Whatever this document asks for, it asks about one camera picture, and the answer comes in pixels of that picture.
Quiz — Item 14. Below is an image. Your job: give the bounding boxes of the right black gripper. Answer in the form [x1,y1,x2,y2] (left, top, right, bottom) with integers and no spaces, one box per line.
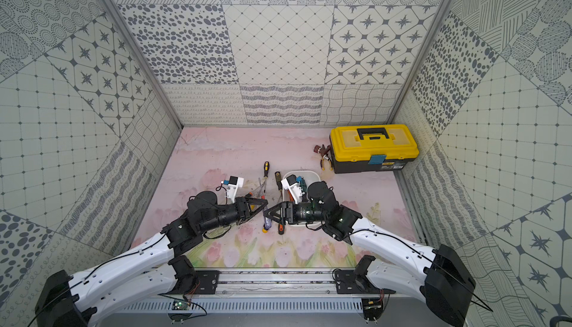
[263,200,327,226]

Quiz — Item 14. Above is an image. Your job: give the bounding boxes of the purple handled screwdriver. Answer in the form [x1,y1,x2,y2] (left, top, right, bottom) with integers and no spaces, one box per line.
[263,218,272,232]

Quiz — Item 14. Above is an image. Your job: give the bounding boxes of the green black screwdriver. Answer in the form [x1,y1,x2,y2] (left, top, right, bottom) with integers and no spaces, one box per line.
[296,176,307,194]

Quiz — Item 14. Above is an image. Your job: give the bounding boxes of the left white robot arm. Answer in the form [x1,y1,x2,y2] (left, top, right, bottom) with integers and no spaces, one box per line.
[33,191,268,326]

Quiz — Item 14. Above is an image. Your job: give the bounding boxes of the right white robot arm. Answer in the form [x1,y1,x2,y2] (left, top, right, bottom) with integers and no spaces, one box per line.
[264,202,476,326]

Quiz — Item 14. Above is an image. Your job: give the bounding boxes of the slim black yellow screwdriver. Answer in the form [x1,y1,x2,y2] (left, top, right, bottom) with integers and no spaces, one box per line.
[258,161,270,197]

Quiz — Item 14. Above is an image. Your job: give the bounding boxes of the white rectangular storage tray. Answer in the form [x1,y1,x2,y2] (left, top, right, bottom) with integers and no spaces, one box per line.
[282,171,321,229]

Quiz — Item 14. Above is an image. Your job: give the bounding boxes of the yellow black toolbox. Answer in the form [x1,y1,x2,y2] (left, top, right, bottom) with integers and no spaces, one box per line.
[328,124,419,174]

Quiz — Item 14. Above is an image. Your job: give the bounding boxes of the green circuit board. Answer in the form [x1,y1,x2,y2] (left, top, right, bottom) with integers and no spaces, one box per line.
[171,300,191,311]

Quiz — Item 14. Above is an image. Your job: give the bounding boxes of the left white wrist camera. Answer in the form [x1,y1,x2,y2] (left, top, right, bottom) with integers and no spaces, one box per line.
[222,176,244,203]

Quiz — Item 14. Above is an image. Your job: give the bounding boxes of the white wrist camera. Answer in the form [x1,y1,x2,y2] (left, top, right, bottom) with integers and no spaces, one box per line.
[222,176,244,203]
[281,175,303,204]

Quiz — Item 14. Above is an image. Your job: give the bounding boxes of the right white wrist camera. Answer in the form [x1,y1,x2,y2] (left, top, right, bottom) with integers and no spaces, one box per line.
[281,175,303,204]

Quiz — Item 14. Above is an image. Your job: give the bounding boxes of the brown clamp with wires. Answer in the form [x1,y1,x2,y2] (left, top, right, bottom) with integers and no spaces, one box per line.
[314,145,333,171]

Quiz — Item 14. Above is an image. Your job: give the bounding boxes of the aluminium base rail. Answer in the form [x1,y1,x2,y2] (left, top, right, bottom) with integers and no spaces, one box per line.
[88,267,466,317]

